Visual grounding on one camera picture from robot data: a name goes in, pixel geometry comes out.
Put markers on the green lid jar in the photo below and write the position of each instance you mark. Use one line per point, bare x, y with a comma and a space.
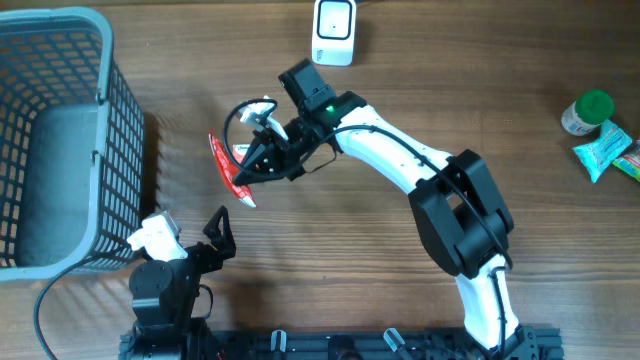
588, 112

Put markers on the grey plastic shopping basket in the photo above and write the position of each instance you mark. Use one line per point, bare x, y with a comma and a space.
72, 146

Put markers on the red Nescafe coffee stick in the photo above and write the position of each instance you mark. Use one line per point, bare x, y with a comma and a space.
228, 170

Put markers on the teal tissue wipes pack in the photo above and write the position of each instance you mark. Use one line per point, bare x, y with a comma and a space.
599, 154

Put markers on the green Haribo gummy bag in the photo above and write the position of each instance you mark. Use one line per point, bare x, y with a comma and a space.
628, 162

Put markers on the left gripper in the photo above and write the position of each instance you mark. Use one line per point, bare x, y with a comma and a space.
224, 243

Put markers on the white barcode scanner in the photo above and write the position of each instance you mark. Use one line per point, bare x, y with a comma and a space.
333, 32

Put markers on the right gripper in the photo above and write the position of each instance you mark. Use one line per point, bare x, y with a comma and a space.
278, 156

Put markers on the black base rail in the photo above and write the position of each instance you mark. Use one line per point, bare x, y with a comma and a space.
444, 343

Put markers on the small red white carton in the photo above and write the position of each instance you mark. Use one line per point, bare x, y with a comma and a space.
239, 152

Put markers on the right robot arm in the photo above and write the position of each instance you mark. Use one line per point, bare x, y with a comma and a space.
462, 219

